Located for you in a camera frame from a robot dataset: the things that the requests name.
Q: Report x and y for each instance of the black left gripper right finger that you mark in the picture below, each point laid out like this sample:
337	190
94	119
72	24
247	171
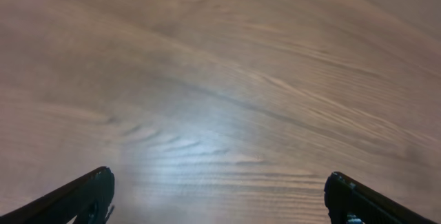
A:
349	201

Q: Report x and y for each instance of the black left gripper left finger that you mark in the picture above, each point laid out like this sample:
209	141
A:
87	200

